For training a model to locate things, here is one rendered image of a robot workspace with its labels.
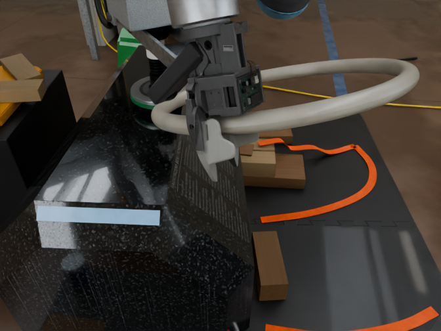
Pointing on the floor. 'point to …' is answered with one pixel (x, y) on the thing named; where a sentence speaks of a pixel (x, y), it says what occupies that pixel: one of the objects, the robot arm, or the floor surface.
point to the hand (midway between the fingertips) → (220, 165)
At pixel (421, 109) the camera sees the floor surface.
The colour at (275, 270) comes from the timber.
